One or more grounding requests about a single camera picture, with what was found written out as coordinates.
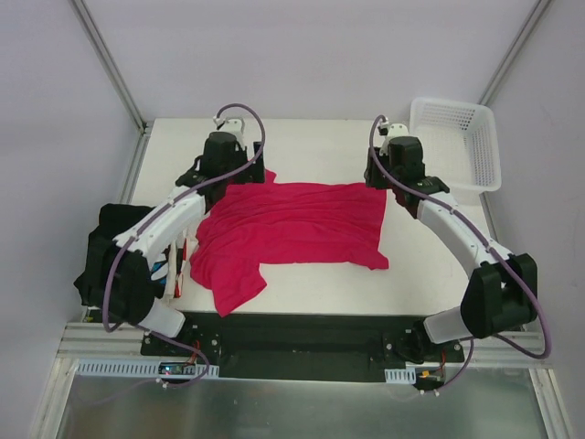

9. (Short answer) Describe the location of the pink t shirt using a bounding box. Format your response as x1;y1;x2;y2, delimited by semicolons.
190;172;389;317

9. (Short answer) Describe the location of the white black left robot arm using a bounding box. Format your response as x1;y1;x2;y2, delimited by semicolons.
76;119;265;356

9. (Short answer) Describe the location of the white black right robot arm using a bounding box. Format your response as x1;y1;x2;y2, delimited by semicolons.
365;135;539;361

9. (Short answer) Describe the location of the white perforated plastic basket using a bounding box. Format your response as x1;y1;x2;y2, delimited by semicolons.
409;97;502;194

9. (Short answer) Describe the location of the white red folded shirt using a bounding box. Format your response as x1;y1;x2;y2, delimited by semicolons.
163;228;198;304

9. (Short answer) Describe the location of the black folded t shirt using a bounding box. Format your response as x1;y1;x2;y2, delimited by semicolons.
74;203;153;307

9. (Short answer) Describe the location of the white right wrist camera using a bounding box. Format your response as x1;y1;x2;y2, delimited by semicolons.
377;120;410;138

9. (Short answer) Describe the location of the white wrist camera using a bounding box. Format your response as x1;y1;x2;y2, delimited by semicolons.
213;116;245;145
377;120;410;138

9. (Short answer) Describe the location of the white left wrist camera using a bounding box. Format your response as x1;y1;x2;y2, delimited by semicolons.
213;116;245;145

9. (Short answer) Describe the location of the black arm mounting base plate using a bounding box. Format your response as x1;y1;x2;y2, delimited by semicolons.
89;308;467;380

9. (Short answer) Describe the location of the white slotted cable duct right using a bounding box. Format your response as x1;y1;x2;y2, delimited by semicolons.
384;368;417;385

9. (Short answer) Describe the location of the white slotted cable duct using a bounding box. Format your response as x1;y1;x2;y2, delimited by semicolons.
77;359;219;380
384;368;417;385

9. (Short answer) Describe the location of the aluminium frame rail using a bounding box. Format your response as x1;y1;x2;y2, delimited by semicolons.
58;322;152;356

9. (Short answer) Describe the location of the white slotted cable duct left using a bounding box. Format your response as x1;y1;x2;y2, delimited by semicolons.
77;359;219;380

